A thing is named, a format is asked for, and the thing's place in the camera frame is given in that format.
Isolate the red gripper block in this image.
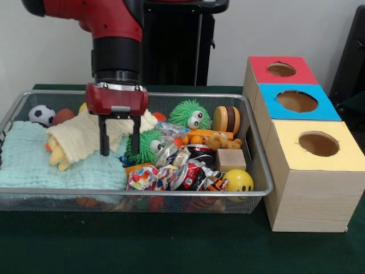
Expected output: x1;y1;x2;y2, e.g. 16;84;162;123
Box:
85;82;149;157

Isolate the cream muslin cloth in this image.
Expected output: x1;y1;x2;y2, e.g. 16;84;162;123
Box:
45;110;158;165

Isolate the yellow plush duck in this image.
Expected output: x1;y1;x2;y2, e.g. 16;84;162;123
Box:
44;134;72;172

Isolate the shallow clear mesh bin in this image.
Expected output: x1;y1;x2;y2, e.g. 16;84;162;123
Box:
0;90;274;213

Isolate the wooden box with three holes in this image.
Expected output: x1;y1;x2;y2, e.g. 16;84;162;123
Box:
244;55;365;232

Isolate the green spiky toy with eyes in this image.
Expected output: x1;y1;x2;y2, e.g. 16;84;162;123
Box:
169;99;212;130
125;130;165;165

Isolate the colourful polka-dot wrapper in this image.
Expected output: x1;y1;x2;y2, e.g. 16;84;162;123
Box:
126;165;180;191

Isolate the small soccer ball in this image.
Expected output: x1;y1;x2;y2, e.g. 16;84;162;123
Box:
27;104;56;128

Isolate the pale mint muslin cloth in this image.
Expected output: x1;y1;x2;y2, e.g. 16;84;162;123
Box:
0;120;128;191

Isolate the wooden toy hamburger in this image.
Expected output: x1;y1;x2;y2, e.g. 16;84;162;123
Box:
213;105;241;134

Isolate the plain wooden cube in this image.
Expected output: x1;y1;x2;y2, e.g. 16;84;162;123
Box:
216;148;248;173

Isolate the dark green table cloth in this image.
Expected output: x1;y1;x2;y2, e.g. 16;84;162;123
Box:
0;83;365;274

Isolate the yellow smiley ball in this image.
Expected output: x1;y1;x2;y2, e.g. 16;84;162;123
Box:
222;168;254;194

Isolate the dark green side-table cloth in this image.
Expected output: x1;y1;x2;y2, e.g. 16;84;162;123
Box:
330;90;365;135

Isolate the black chair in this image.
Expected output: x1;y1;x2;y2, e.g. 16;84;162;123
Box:
327;5;365;106

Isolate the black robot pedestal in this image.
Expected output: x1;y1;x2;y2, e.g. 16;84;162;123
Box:
141;0;230;86

